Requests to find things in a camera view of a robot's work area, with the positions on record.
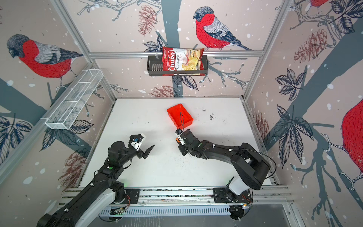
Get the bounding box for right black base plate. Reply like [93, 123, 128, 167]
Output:
[211, 187, 252, 204]

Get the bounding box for red cassava chips bag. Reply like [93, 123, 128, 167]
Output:
[162, 47, 204, 72]

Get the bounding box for white wire mesh shelf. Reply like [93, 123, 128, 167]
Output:
[45, 69, 104, 130]

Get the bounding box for aluminium mounting rail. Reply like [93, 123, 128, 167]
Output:
[60, 185, 293, 207]

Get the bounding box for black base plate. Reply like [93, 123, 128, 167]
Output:
[113, 188, 140, 205]
[211, 187, 252, 204]

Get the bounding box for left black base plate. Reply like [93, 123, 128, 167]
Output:
[113, 188, 140, 205]

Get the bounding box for red plastic bin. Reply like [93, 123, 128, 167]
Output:
[167, 104, 194, 130]

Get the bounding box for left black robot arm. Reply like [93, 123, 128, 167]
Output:
[37, 134, 155, 227]

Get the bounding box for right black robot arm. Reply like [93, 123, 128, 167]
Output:
[175, 129, 271, 202]

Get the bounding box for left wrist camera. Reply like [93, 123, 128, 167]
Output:
[130, 134, 146, 148]

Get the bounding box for black wall basket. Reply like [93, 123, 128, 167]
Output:
[147, 55, 209, 77]

